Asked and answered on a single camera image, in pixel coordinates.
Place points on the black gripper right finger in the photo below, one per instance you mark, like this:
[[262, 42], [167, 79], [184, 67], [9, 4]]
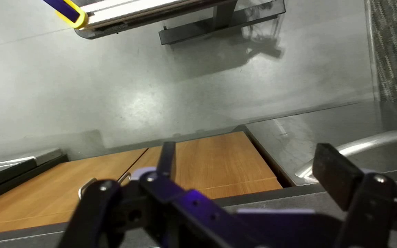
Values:
[[337, 176]]

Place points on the wooden base cabinet door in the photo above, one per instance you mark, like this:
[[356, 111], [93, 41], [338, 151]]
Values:
[[226, 165], [38, 197]]

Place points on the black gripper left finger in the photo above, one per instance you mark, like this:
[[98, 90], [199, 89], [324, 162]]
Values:
[[116, 214]]

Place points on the black stand base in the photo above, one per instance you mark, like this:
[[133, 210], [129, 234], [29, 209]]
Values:
[[221, 22]]

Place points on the yellow and blue object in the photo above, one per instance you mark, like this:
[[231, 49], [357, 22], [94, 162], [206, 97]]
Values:
[[76, 17]]

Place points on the stainless steel dishwasher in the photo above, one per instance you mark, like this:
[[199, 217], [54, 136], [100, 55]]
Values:
[[290, 137]]

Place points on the black gas stove oven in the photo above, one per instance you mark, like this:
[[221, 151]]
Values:
[[14, 172]]

